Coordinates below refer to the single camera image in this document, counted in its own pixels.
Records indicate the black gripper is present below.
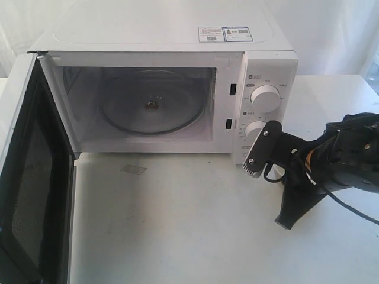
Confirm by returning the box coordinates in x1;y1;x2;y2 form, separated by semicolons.
275;133;329;230

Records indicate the white microwave door with handle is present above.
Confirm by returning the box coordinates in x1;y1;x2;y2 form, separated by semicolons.
1;53;76;283

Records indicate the cream ceramic bowl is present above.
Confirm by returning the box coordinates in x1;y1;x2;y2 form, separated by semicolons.
269;164;285;180

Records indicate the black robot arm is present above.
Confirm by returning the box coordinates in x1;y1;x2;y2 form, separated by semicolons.
272;113;378;230

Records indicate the glass microwave turntable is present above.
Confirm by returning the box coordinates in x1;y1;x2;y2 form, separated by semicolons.
100;67;213;135

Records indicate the white microwave oven body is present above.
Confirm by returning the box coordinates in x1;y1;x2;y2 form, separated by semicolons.
31;7;298;164

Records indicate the lower white timer knob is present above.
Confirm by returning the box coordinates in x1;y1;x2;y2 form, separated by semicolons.
245;121;266;142

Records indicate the upper white control knob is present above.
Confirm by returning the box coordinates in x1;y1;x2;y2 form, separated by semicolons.
250;85;281;114

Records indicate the blue white warning sticker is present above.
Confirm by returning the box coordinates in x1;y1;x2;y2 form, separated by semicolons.
198;27;253;43

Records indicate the wrist camera on blue mount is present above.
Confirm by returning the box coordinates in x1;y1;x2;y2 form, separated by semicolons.
242;120;282;178

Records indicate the dark blue cable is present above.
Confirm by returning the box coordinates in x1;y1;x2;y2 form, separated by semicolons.
262;162;379;225

